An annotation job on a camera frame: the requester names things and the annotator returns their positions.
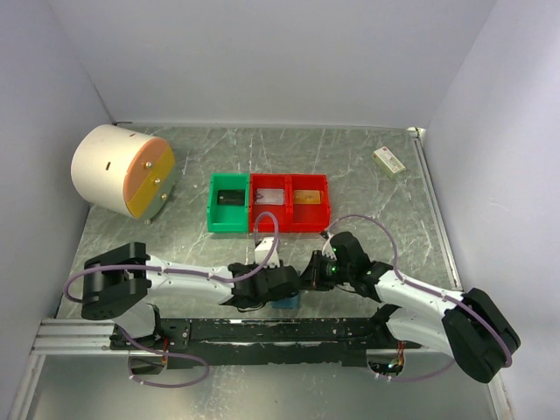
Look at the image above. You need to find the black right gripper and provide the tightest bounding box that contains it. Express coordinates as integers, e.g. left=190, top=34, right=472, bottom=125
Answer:
left=300, top=250, right=353, bottom=291

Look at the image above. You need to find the blue card holder wallet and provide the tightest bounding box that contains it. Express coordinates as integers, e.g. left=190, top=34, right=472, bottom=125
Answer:
left=271, top=294, right=301, bottom=310

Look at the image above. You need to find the red plastic bin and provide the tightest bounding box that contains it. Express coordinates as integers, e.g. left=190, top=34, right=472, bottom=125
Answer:
left=248, top=172, right=292, bottom=234
left=290, top=173, right=331, bottom=233

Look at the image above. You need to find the green plastic bin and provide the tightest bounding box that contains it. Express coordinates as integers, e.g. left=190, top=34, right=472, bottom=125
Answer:
left=206, top=173, right=249, bottom=233

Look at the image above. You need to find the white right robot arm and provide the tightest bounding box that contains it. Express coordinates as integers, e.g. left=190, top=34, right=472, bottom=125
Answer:
left=300, top=232, right=521, bottom=383

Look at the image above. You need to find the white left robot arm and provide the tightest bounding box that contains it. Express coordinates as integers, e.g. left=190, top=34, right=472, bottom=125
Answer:
left=81, top=242, right=301, bottom=349

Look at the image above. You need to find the gold credit card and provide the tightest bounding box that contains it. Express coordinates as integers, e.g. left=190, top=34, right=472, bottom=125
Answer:
left=293, top=190, right=323, bottom=206

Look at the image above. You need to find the white credit card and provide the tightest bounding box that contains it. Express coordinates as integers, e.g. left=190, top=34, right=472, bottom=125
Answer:
left=255, top=188, right=285, bottom=206

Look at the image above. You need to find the black credit card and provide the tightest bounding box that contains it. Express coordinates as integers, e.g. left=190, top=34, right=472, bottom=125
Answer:
left=217, top=189, right=246, bottom=206

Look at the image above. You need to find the small white card box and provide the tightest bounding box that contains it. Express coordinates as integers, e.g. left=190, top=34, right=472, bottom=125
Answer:
left=372, top=146, right=406, bottom=179

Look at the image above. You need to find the round drawer cabinet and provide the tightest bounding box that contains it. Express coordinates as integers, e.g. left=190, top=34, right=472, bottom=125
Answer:
left=71, top=124, right=179, bottom=222

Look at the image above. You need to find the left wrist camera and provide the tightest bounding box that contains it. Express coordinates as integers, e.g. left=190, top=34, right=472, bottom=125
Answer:
left=254, top=236, right=281, bottom=269

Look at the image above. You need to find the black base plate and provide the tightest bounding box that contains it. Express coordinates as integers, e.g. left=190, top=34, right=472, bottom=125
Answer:
left=108, top=317, right=424, bottom=371

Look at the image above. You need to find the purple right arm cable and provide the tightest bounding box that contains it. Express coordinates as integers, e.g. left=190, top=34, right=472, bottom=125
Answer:
left=323, top=213, right=513, bottom=382

